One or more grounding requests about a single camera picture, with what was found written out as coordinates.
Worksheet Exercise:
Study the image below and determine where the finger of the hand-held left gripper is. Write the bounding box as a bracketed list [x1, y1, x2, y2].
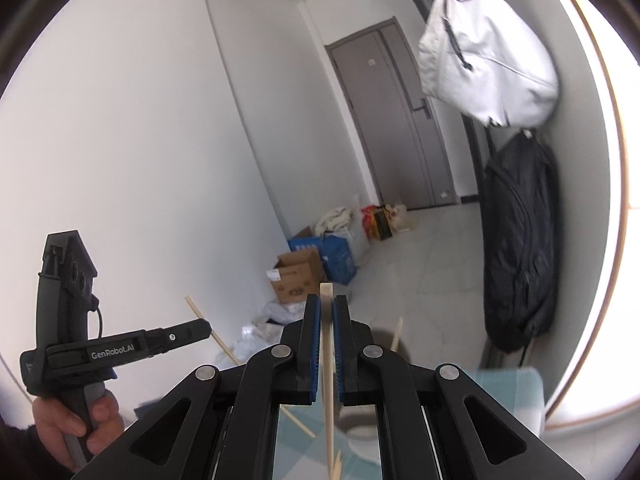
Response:
[142, 318, 213, 357]

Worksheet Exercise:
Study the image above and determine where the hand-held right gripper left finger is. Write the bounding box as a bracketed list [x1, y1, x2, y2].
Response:
[72, 295, 323, 480]

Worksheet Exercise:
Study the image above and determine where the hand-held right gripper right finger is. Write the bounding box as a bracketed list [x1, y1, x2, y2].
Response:
[334, 295, 586, 480]

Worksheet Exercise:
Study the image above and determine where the person's left forearm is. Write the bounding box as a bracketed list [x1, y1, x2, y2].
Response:
[0, 417, 76, 480]

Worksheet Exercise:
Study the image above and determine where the person's left hand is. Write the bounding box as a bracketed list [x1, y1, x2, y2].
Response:
[31, 391, 126, 472]

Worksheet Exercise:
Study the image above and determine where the grey parcel bag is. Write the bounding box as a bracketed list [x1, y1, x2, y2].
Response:
[252, 299, 307, 334]

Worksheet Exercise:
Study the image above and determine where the patterned white bag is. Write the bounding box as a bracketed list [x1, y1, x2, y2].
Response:
[239, 322, 282, 357]

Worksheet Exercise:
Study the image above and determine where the crumpled white plastic bag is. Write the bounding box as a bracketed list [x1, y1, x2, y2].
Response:
[215, 339, 253, 369]

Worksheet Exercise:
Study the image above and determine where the brown cardboard box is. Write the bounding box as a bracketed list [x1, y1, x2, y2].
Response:
[269, 248, 329, 305]

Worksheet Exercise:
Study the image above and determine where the blue cardboard box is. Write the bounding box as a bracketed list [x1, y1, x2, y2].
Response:
[287, 227, 358, 286]

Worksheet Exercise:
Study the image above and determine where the translucent white plastic bag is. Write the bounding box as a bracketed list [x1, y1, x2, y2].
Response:
[325, 220, 372, 262]

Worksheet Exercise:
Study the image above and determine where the cream cloth bundle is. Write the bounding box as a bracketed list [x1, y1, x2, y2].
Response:
[313, 205, 357, 235]

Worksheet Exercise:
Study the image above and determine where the red yellow bag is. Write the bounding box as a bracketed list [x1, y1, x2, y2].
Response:
[360, 204, 394, 241]

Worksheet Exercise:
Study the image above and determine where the beige bag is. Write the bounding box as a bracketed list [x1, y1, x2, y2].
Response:
[387, 203, 409, 234]

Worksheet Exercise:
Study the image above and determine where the black backpack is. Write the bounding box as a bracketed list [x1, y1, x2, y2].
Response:
[482, 129, 561, 354]

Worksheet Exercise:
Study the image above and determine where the grey door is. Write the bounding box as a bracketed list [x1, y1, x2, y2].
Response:
[324, 17, 459, 212]

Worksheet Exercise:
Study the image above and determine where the white fabric bag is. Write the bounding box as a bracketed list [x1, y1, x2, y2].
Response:
[417, 0, 560, 129]

